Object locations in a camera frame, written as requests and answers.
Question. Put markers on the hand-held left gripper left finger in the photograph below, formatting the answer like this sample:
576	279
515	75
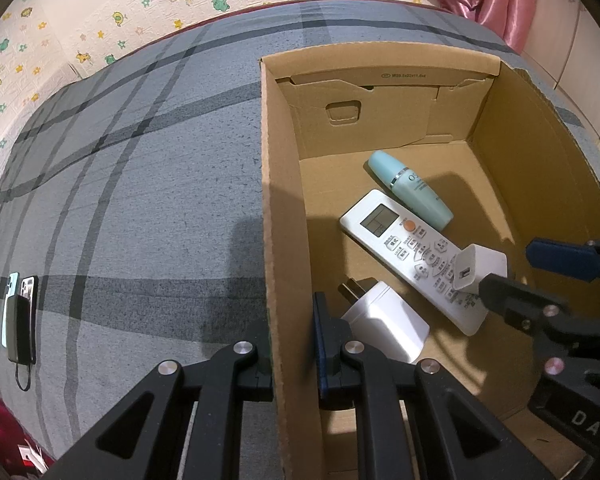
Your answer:
245	362

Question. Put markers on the teal cosmetic bottle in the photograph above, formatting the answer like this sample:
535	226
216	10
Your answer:
415	190

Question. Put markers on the white air conditioner remote control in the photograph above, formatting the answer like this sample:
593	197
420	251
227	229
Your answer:
405	237

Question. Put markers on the dark red cloth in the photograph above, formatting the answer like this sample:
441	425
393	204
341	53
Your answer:
5	430

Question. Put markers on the black power bank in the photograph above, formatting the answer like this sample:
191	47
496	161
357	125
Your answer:
21	330

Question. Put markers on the brown cardboard box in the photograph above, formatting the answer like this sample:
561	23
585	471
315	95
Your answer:
520	185

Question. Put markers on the teal phone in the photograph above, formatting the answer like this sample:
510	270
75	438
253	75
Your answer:
11	300

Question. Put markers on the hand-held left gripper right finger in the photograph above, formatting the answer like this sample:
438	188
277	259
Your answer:
322	355

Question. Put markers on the large white plug charger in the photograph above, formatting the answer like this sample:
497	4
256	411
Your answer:
385	320

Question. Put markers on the small white cube charger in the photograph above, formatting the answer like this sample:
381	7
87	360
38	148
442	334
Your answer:
480	267

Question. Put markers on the grey plaid bed sheet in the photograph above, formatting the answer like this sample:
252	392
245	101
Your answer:
155	185

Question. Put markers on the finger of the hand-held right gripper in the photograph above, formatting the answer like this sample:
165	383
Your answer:
560	257
520	300

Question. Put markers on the cream wardrobe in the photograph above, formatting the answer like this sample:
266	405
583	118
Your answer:
580	60

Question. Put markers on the phone with black-white case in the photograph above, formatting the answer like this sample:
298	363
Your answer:
29	286

